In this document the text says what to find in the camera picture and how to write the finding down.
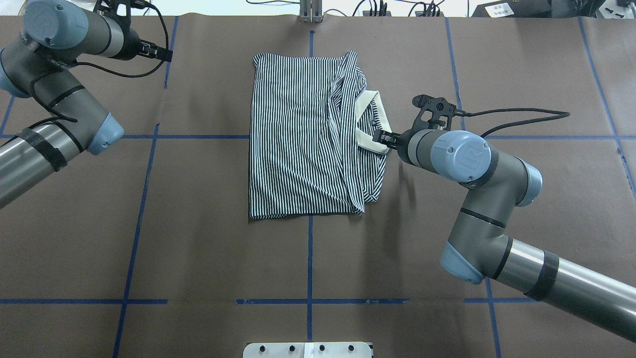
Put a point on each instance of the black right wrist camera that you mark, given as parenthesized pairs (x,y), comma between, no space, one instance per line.
(434,113)

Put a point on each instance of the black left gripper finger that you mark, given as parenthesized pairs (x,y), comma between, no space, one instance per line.
(153,51)

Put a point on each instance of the black orange power strip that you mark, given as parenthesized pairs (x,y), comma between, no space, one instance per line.
(380,8)

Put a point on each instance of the black computer box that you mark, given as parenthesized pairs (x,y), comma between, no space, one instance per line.
(514,8)

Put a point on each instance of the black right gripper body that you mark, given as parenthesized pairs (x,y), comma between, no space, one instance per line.
(403,141)

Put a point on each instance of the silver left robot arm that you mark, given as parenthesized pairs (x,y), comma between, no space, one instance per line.
(38,64)

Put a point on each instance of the navy white striped polo shirt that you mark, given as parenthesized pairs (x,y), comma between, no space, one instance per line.
(311,146)

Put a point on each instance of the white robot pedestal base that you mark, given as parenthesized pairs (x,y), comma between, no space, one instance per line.
(355,349)

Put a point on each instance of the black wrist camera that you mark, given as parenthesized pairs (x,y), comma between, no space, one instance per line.
(120,10)
(434,113)

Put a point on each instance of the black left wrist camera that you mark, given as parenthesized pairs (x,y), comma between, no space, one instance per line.
(120,10)

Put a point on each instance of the aluminium frame post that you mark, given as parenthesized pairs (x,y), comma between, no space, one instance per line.
(311,11)

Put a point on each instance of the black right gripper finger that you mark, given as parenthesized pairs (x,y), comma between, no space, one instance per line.
(386,138)

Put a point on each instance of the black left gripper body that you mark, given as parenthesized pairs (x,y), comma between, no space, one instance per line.
(130,47)

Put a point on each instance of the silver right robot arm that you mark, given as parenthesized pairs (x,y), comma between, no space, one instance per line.
(551,219)

